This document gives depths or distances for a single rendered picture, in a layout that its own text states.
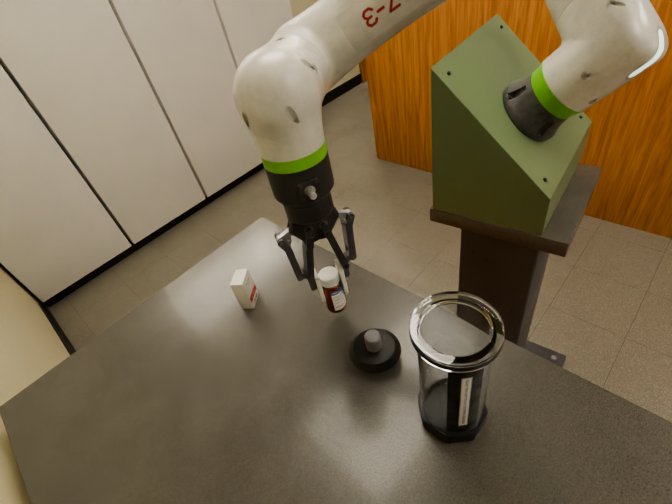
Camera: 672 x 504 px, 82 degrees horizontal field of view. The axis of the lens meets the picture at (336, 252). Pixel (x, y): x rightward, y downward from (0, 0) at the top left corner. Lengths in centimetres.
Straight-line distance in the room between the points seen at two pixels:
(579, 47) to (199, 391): 93
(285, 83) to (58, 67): 225
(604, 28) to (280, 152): 60
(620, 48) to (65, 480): 116
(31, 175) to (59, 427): 194
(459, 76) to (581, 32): 21
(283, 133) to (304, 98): 5
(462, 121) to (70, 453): 95
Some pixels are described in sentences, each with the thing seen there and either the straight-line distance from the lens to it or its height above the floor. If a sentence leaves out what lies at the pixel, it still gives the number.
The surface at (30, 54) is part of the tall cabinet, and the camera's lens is 263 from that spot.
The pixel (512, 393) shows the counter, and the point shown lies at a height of 94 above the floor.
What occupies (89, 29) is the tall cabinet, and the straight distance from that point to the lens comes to 271.
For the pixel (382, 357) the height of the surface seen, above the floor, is 98.
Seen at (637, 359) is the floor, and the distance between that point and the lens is 201.
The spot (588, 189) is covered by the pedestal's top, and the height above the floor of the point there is 94.
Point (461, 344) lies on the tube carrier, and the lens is 59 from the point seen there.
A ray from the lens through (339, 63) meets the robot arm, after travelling 59.
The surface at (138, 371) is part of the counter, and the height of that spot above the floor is 94.
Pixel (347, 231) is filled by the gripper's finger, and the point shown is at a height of 115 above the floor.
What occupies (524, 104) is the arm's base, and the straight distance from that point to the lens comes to 93.
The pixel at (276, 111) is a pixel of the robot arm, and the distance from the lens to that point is 47.
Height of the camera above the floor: 156
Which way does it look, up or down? 42 degrees down
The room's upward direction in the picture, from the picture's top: 14 degrees counter-clockwise
